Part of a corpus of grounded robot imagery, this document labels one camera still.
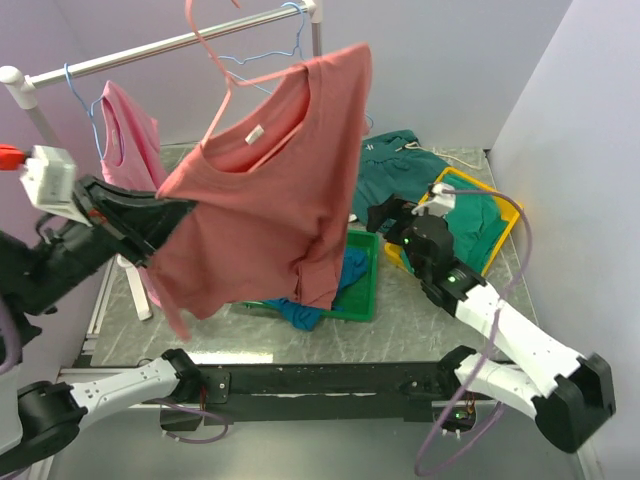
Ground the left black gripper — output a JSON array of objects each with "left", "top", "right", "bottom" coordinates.
[{"left": 6, "top": 169, "right": 201, "bottom": 312}]

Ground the white clothes rack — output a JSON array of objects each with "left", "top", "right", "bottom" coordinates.
[{"left": 0, "top": 0, "right": 326, "bottom": 321}]

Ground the salmon red t shirt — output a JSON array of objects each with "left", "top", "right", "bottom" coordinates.
[{"left": 148, "top": 43, "right": 372, "bottom": 339}]

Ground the pink t shirt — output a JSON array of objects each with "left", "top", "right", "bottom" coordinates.
[{"left": 99, "top": 80, "right": 169, "bottom": 309}]

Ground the green enterprise t shirt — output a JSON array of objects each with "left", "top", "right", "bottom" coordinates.
[{"left": 446, "top": 194, "right": 507, "bottom": 273}]

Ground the blue t shirt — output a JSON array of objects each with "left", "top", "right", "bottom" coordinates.
[{"left": 264, "top": 247, "right": 369, "bottom": 331}]

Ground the green plastic tray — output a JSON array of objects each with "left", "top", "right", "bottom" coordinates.
[{"left": 244, "top": 230, "right": 379, "bottom": 323}]

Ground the blue hanger with pink shirt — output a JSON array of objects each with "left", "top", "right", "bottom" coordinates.
[{"left": 63, "top": 63, "right": 105, "bottom": 161}]

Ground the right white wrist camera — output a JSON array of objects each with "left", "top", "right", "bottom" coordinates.
[{"left": 411, "top": 182, "right": 455, "bottom": 218}]

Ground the pink wire hanger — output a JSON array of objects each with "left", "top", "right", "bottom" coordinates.
[{"left": 184, "top": 0, "right": 309, "bottom": 174}]

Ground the empty blue wire hanger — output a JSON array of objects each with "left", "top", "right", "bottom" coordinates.
[{"left": 217, "top": 2, "right": 376, "bottom": 134}]

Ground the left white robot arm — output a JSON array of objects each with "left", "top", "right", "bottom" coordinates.
[{"left": 1, "top": 176, "right": 203, "bottom": 479}]

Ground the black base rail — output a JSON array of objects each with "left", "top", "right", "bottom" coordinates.
[{"left": 167, "top": 362, "right": 453, "bottom": 422}]

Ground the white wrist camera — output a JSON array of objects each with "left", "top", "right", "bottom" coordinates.
[
  {"left": 411, "top": 182, "right": 455, "bottom": 218},
  {"left": 1, "top": 144, "right": 77, "bottom": 210}
]

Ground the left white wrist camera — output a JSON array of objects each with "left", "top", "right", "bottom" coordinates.
[{"left": 1, "top": 144, "right": 77, "bottom": 210}]

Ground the yellow plastic tray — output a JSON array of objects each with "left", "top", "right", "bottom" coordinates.
[{"left": 384, "top": 166, "right": 520, "bottom": 275}]

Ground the dark green garment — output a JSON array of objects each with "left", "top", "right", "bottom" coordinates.
[{"left": 351, "top": 130, "right": 449, "bottom": 225}]

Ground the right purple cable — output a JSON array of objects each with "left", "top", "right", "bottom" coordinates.
[{"left": 414, "top": 187, "right": 534, "bottom": 477}]

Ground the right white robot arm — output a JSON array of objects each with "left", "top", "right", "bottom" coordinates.
[{"left": 366, "top": 195, "right": 616, "bottom": 453}]

